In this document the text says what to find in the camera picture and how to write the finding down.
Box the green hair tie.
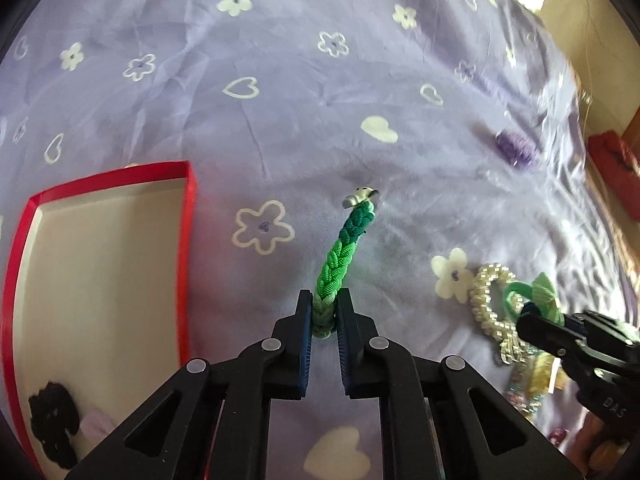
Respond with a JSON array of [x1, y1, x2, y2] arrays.
[[502, 271, 565, 326]]

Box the red shallow box tray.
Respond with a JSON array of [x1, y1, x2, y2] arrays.
[[1, 162, 196, 479]]

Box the red object beside bed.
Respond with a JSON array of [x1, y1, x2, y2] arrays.
[[587, 130, 640, 222]]

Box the green braided bracelet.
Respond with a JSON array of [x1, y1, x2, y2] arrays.
[[310, 185, 381, 339]]

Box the pearl bead scrunchie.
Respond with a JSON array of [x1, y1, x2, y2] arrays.
[[470, 262, 527, 365]]

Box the purple floral bed quilt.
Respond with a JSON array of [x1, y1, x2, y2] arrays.
[[1, 0, 638, 479]]

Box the purple flower hair accessory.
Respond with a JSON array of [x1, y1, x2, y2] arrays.
[[495, 130, 538, 169]]

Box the black scrunchie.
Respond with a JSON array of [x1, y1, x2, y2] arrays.
[[28, 382, 80, 470]]

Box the yellow claw hair clip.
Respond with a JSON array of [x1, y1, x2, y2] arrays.
[[526, 352, 570, 399]]

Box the person's right hand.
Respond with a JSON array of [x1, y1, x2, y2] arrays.
[[566, 413, 639, 479]]

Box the blue crystal bead bracelet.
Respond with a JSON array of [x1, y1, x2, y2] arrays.
[[504, 358, 551, 418]]

